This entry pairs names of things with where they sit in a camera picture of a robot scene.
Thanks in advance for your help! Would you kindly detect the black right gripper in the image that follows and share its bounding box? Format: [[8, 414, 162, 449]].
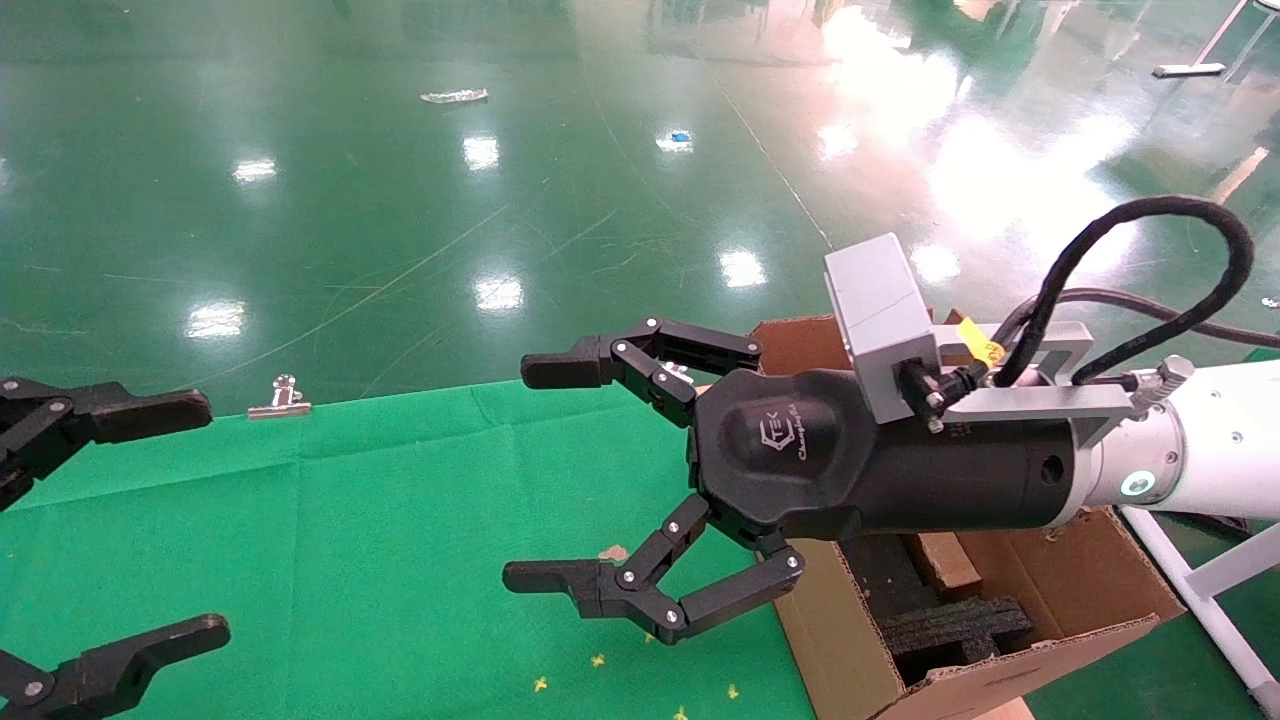
[[502, 318, 1086, 647]]

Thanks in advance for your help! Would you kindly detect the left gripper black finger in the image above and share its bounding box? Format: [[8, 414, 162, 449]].
[[0, 377, 214, 512], [0, 614, 232, 720]]

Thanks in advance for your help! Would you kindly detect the small brown cardboard box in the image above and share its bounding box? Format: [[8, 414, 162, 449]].
[[905, 530, 986, 593]]

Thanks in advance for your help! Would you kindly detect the large open cardboard carton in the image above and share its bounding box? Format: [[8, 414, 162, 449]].
[[746, 312, 1189, 720]]

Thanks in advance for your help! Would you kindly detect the green table cloth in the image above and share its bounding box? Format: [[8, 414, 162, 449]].
[[0, 380, 816, 720]]

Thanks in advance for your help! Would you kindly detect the black foam insert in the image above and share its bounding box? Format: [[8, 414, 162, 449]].
[[878, 596, 1036, 686]]

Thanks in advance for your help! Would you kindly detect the white flat floor mop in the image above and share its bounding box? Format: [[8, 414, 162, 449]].
[[1152, 0, 1256, 79]]

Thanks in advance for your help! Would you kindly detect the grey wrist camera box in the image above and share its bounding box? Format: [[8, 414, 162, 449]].
[[823, 232, 943, 426]]

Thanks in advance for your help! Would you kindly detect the yellow cable tag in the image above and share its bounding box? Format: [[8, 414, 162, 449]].
[[955, 318, 1004, 363]]

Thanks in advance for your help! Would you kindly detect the grey aluminium camera bracket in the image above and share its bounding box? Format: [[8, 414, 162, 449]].
[[930, 320, 1141, 441]]

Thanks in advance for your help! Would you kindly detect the silver cable connector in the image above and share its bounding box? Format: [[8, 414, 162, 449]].
[[1132, 355, 1195, 404]]

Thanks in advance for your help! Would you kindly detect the thin dark cable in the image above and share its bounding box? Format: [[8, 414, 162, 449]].
[[1010, 287, 1280, 349]]

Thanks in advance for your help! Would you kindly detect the white tube frame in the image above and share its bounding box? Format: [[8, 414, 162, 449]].
[[1120, 508, 1280, 716]]

